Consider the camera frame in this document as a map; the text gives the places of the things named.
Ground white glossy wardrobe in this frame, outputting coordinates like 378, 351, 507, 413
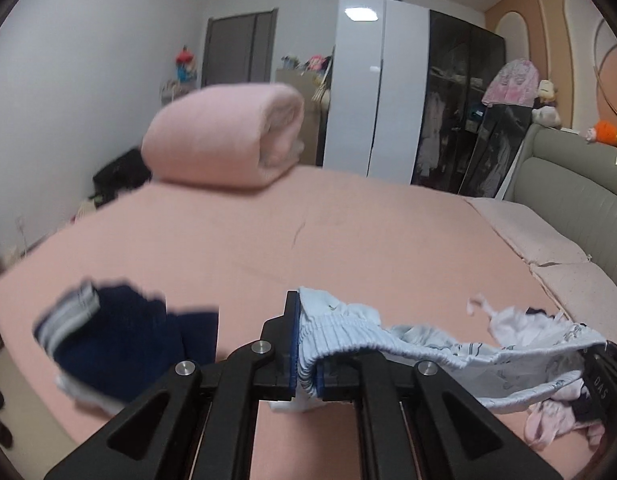
322, 0, 431, 186

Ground folded white garment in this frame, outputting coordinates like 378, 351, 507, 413
55, 372, 132, 417

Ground pink printed garment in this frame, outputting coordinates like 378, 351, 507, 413
524, 380, 605, 450

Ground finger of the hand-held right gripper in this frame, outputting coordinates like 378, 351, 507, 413
581, 341, 617, 361

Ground folded navy striped garment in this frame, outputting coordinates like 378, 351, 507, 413
32, 281, 220, 406

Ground orange plush toy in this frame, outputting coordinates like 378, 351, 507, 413
593, 120, 617, 146

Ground black bag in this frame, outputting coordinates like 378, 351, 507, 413
92, 148, 153, 206

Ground red and blue plush toy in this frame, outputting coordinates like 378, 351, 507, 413
173, 45, 198, 83

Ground pale dotted pillow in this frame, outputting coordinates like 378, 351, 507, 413
531, 260, 617, 346
463, 196, 594, 267

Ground grey padded headboard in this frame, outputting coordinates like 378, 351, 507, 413
503, 124, 617, 301

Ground grey white plush toy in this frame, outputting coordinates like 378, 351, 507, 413
531, 105, 562, 128

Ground light blue printed pajama pants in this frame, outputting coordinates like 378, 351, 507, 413
268, 286, 609, 415

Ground dark glass wardrobe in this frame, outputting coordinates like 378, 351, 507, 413
411, 9, 534, 198

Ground dark navy garment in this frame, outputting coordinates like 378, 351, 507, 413
571, 390, 606, 426

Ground beige cabinet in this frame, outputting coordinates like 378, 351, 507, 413
275, 67, 325, 166

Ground thin hoop ring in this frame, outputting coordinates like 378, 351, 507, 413
592, 15, 617, 121

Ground rolled pink quilt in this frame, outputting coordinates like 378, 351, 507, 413
141, 82, 306, 191

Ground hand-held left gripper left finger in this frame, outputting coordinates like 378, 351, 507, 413
43, 290, 302, 480

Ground small white shelf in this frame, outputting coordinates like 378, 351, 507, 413
160, 79, 194, 107

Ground grey door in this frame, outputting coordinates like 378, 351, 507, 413
201, 8, 279, 88

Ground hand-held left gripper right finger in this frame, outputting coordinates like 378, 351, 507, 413
313, 352, 564, 480

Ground cream faced plush toy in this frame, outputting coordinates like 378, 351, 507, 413
537, 79, 559, 107

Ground hanging beige bag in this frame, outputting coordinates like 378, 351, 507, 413
311, 72, 333, 111

